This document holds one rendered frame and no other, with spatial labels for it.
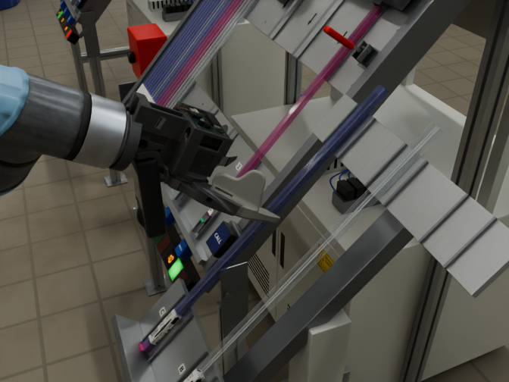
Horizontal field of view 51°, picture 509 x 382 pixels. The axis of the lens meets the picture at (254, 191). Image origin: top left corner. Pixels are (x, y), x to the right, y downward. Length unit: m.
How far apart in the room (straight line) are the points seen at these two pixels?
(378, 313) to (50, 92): 0.94
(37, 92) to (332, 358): 0.51
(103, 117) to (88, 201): 1.84
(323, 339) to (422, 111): 1.11
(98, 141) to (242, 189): 0.17
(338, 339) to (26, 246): 1.67
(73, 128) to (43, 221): 1.81
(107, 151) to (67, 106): 0.06
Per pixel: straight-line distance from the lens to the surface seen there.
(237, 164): 1.02
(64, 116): 0.56
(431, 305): 1.33
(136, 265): 2.05
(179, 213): 1.06
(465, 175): 1.11
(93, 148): 0.57
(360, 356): 1.39
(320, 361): 0.78
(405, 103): 1.77
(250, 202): 0.63
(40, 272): 2.13
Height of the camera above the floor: 1.38
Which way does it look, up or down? 36 degrees down
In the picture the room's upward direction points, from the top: straight up
